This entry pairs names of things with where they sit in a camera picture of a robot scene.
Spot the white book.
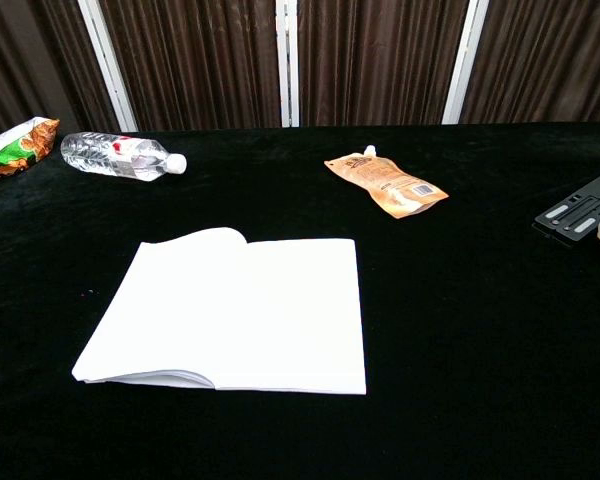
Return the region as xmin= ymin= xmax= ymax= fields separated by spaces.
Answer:
xmin=71 ymin=227 xmax=368 ymax=396

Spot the orange spouted drink pouch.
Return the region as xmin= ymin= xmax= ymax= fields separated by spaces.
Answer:
xmin=323 ymin=144 xmax=450 ymax=221

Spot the black velvet tablecloth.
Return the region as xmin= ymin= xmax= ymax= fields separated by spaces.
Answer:
xmin=0 ymin=121 xmax=600 ymax=480

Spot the brown pleated curtain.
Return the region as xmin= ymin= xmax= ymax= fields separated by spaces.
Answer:
xmin=0 ymin=0 xmax=600 ymax=141

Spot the clear plastic water bottle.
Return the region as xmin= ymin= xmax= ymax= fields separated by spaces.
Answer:
xmin=60 ymin=131 xmax=188 ymax=183

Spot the green orange snack bag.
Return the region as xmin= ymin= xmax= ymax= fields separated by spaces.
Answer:
xmin=0 ymin=116 xmax=61 ymax=182

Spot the white screen frame post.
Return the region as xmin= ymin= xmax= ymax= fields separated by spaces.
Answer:
xmin=76 ymin=0 xmax=140 ymax=133
xmin=440 ymin=0 xmax=491 ymax=126
xmin=275 ymin=0 xmax=301 ymax=129

